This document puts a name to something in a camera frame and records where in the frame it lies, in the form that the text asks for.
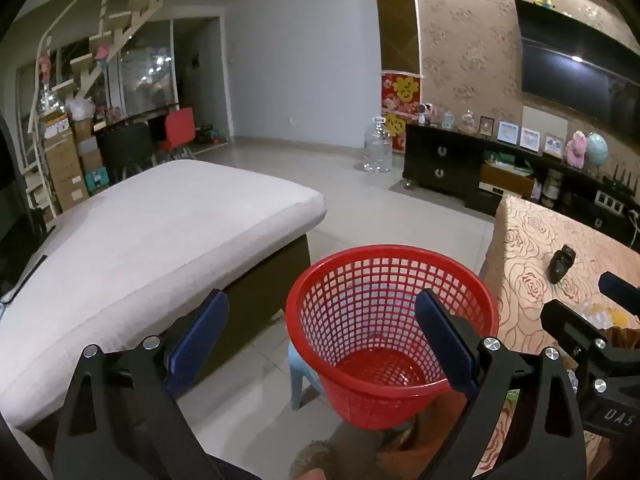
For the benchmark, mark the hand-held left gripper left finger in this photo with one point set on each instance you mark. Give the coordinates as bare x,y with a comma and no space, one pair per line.
200,330

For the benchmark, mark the light blue globe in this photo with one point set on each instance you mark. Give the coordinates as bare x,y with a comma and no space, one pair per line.
597,149

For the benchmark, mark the dark small picture frame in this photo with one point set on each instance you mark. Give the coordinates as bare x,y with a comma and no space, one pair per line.
486,125

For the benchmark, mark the red plastic mesh basket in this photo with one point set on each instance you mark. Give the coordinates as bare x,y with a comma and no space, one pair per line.
350,300

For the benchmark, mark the pink plush toy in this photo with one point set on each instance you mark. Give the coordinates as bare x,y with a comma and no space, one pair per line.
576,149

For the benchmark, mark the yellow foam net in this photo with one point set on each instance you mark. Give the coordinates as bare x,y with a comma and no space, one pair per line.
617,316

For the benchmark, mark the hanging doll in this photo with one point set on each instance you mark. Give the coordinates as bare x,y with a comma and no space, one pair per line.
44,67

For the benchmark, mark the blue plastic stool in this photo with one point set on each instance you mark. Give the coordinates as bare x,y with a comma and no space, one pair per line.
302,375

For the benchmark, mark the red festive wall poster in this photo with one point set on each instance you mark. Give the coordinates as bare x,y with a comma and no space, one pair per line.
400,95

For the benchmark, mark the small black object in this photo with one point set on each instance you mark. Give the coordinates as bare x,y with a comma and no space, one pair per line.
561,262

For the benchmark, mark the grey picture frame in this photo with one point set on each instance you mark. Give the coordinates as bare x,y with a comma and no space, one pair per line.
553,146

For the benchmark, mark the blue picture frame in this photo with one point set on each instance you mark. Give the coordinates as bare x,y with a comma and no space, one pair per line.
508,132

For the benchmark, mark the colourful floor toy set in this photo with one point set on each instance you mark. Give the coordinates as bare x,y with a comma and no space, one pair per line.
207,135

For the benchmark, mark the white picture frame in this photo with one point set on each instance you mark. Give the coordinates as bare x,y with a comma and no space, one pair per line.
530,139

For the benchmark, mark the white plastic bag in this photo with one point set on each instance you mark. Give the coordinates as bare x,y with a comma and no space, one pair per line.
80,108

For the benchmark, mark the clear water jug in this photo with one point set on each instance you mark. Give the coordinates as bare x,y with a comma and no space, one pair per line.
377,147

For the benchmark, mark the white cushioned sofa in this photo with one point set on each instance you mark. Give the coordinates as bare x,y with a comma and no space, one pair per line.
150,240

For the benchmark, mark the white power strip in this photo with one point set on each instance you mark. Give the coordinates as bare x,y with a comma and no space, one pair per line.
611,203

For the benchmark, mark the black television cabinet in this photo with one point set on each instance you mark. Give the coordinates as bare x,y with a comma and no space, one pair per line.
430,160

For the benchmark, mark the red chair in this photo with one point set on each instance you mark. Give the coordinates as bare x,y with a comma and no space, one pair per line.
179,127

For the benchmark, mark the rose patterned tablecloth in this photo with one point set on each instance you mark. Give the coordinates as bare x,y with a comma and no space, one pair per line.
530,255

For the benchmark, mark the brown fuzzy clothing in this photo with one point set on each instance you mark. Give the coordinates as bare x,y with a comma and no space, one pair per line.
340,445

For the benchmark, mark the dark armchair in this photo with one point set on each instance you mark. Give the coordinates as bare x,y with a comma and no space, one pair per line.
15,210

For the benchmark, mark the stack of cardboard boxes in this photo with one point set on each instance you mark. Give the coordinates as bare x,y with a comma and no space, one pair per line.
60,160

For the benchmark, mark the black router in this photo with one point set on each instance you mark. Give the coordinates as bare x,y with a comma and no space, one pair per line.
620,183

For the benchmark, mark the beige board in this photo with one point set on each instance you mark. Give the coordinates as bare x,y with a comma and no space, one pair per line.
547,117

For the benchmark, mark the glass dome ornament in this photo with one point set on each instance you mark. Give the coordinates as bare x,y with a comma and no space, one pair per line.
469,121

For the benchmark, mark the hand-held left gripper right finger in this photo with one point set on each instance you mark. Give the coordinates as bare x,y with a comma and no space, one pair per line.
445,340

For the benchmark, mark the black chair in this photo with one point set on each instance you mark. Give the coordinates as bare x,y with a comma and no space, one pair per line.
127,145

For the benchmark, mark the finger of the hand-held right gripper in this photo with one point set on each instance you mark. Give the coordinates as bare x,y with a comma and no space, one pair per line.
622,290
565,322

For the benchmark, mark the wooden staircase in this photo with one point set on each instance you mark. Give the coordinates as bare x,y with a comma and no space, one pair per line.
135,5

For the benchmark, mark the wall television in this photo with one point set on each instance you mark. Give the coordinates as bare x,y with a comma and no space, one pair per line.
575,60

